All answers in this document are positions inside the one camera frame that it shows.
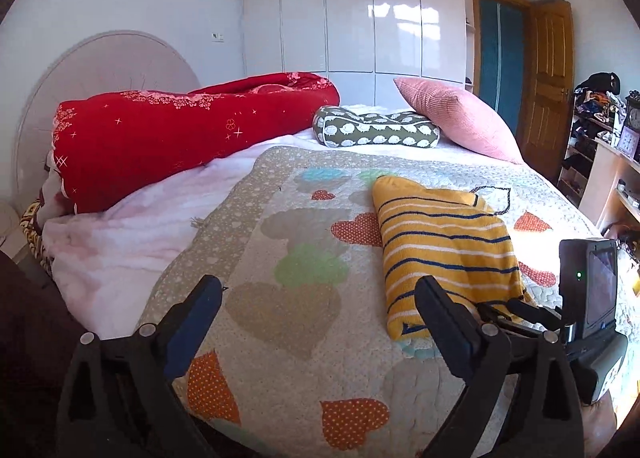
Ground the cluttered open shelf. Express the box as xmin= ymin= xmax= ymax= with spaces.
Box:
xmin=557 ymin=72 xmax=626 ymax=204

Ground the pale pink bed sheet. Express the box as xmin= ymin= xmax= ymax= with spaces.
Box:
xmin=42 ymin=105 xmax=526 ymax=339

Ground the beige heart patchwork quilt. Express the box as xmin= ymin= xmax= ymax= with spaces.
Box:
xmin=135 ymin=145 xmax=640 ymax=458

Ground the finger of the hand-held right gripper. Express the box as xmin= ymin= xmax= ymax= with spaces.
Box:
xmin=507 ymin=298 xmax=565 ymax=331
xmin=475 ymin=302 xmax=546 ymax=337

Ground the white round headboard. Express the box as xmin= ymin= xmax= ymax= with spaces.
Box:
xmin=12 ymin=29 xmax=202 ymax=219

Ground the beige desk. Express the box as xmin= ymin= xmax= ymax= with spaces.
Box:
xmin=577 ymin=138 xmax=640 ymax=234

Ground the pink corduroy pillow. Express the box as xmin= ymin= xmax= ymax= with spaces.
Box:
xmin=393 ymin=77 xmax=523 ymax=165

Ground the green patterned pillow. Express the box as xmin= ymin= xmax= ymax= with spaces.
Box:
xmin=312 ymin=106 xmax=441 ymax=148

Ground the red floral blanket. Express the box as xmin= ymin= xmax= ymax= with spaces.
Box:
xmin=51 ymin=72 xmax=341 ymax=215

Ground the wooden door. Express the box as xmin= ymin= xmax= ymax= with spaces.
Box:
xmin=470 ymin=0 xmax=573 ymax=184

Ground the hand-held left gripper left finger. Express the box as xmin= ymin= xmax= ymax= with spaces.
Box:
xmin=56 ymin=274 xmax=223 ymax=458

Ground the white glossy wardrobe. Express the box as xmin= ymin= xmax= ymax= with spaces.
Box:
xmin=241 ymin=0 xmax=476 ymax=106

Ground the dark cloth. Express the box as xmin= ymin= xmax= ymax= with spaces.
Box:
xmin=0 ymin=250 xmax=76 ymax=458

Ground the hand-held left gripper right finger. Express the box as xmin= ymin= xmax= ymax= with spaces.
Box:
xmin=414 ymin=275 xmax=585 ymax=458

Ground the small desk clock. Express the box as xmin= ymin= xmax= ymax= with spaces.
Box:
xmin=617 ymin=130 xmax=640 ymax=156

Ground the brown patterned blanket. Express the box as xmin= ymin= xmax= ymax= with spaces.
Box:
xmin=20 ymin=198 xmax=55 ymax=279

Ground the yellow striped sweater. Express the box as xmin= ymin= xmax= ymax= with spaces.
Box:
xmin=371 ymin=175 xmax=536 ymax=341

